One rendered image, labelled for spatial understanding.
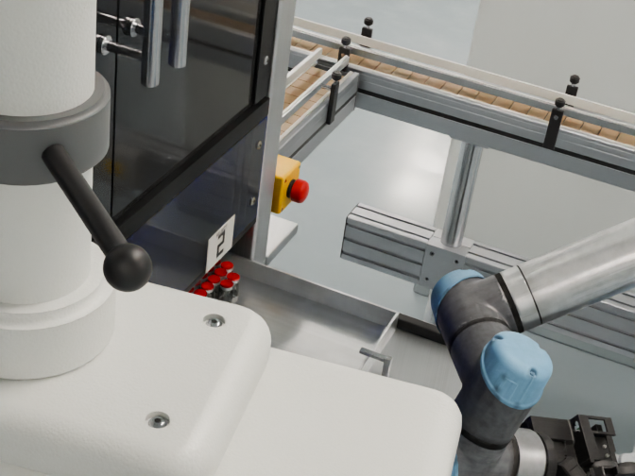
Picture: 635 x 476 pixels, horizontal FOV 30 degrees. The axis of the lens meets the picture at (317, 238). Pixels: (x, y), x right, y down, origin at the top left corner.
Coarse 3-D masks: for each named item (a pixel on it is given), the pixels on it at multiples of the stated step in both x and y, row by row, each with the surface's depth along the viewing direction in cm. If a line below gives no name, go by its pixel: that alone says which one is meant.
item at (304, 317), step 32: (224, 256) 195; (256, 288) 193; (288, 288) 193; (320, 288) 190; (288, 320) 187; (320, 320) 188; (352, 320) 189; (384, 320) 188; (320, 352) 181; (352, 352) 182
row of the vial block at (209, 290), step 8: (224, 264) 189; (232, 264) 190; (216, 272) 187; (224, 272) 188; (232, 272) 190; (208, 280) 186; (216, 280) 185; (200, 288) 184; (208, 288) 184; (216, 288) 186; (208, 296) 184; (216, 296) 187
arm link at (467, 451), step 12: (468, 444) 128; (516, 444) 133; (456, 456) 128; (468, 456) 129; (480, 456) 128; (492, 456) 129; (504, 456) 132; (516, 456) 132; (456, 468) 128; (468, 468) 129; (480, 468) 130; (492, 468) 131; (504, 468) 132; (516, 468) 132
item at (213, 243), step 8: (232, 216) 179; (224, 224) 177; (232, 224) 180; (216, 232) 175; (232, 232) 181; (208, 240) 173; (216, 240) 176; (224, 240) 179; (208, 248) 174; (216, 248) 177; (224, 248) 180; (208, 256) 175; (208, 264) 176
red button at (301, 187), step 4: (296, 180) 197; (300, 180) 197; (304, 180) 198; (296, 184) 197; (300, 184) 197; (304, 184) 197; (308, 184) 198; (292, 188) 197; (296, 188) 196; (300, 188) 196; (304, 188) 197; (308, 188) 198; (292, 192) 197; (296, 192) 196; (300, 192) 196; (304, 192) 197; (308, 192) 199; (292, 196) 197; (296, 196) 197; (300, 196) 197; (304, 196) 198; (292, 200) 198; (296, 200) 197; (300, 200) 197
